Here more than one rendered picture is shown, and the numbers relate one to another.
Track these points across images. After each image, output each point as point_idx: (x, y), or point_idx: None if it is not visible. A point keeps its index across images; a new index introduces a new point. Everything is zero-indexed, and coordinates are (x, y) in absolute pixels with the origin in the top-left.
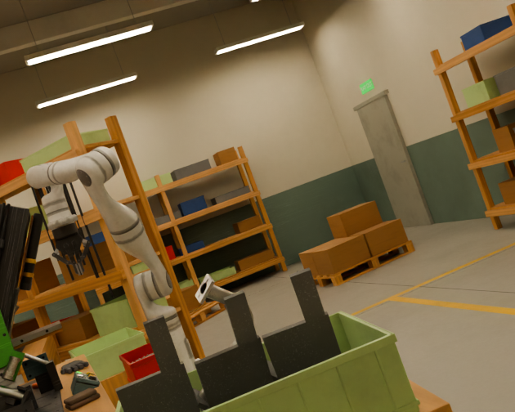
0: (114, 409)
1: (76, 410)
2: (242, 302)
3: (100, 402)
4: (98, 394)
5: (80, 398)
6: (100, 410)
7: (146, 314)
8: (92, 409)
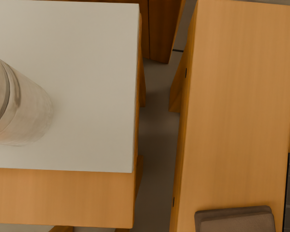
0: (198, 29)
1: (258, 185)
2: None
3: (205, 151)
4: (198, 212)
5: (242, 214)
6: (221, 73)
7: None
8: (230, 114)
